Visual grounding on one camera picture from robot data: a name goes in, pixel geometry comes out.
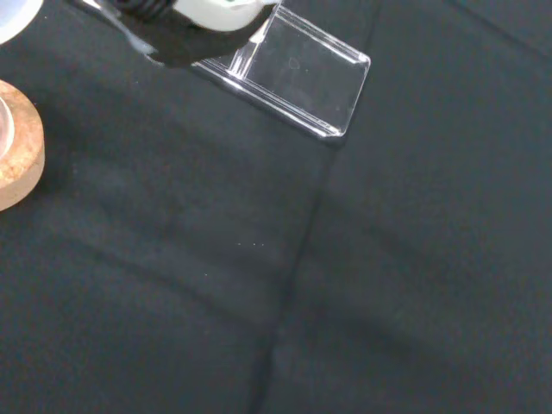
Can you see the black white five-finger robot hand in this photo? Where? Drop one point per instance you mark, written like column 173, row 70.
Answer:
column 194, row 39

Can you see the translucent plastic funnel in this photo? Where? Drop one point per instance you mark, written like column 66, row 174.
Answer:
column 15, row 15

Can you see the clear acrylic funnel stand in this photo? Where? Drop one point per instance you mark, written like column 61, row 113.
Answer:
column 302, row 82

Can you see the black bench cloth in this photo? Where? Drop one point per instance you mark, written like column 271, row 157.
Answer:
column 345, row 280

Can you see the clear glass round-bottom flask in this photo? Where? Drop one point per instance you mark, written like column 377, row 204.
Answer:
column 5, row 129

